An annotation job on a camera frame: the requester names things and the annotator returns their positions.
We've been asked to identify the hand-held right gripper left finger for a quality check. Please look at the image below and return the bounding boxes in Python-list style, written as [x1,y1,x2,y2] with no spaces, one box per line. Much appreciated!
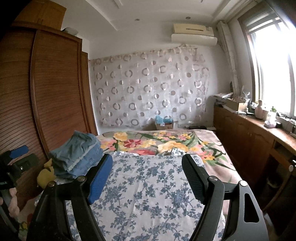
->
[25,153,114,241]

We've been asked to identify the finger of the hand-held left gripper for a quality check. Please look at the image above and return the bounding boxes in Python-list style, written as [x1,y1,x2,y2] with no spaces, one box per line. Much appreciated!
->
[10,145,30,161]

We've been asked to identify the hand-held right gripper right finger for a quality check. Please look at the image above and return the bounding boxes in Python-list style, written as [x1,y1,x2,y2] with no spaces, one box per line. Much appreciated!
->
[181,153,268,241]

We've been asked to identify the blue-grey pants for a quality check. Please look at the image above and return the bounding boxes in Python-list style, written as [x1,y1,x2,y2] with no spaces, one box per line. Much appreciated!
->
[49,130,102,169]

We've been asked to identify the person's left hand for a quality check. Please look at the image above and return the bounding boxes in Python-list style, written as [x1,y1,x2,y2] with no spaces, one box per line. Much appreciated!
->
[8,187,21,218]

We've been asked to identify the yellow plush toy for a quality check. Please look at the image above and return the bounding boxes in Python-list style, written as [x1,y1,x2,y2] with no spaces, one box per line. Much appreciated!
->
[37,159,57,188]

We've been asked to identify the blue denim folded garment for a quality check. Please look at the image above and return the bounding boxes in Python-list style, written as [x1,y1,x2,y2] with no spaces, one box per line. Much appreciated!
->
[54,139,104,180]

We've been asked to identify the blue floral bed sheet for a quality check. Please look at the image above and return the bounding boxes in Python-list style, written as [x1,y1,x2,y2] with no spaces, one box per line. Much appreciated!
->
[62,148,226,241]

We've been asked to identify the colourful floral blanket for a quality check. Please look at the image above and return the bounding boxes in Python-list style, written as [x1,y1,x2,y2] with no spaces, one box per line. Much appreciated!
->
[96,128,242,181]

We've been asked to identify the floral printed cloth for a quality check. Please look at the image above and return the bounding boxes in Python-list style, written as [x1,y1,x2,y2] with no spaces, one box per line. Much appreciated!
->
[17,204,38,239]

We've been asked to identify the long wooden cabinet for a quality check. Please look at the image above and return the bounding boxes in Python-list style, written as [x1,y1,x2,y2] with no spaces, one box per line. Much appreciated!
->
[213,102,296,209]

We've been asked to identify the wooden wardrobe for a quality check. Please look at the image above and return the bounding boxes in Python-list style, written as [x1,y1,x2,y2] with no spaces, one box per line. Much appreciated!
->
[0,0,99,214]

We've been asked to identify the open cardboard box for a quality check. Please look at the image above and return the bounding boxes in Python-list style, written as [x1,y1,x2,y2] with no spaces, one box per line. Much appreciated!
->
[225,98,248,112]

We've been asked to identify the stack of papers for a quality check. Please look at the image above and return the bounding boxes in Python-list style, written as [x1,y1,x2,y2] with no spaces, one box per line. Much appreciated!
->
[211,92,234,103]

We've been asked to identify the pale ceramic bottle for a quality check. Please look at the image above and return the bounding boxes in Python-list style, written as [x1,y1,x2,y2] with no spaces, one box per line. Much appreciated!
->
[255,100,264,120]

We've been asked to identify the crumpled clear plastic bag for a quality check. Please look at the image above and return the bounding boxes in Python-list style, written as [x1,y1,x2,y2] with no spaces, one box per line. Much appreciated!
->
[233,86,252,102]

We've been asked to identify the circle patterned curtain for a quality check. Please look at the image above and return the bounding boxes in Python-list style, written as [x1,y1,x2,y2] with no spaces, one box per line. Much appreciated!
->
[89,45,211,128]

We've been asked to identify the wrapped air conditioner pipes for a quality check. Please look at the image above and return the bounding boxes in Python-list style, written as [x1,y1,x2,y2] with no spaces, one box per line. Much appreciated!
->
[217,21,241,93]

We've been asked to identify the window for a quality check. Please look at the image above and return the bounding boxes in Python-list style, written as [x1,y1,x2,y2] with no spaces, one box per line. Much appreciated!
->
[238,0,296,121]

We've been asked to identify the beige wall air conditioner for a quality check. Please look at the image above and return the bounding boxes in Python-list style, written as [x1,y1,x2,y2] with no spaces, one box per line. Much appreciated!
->
[171,23,214,37]

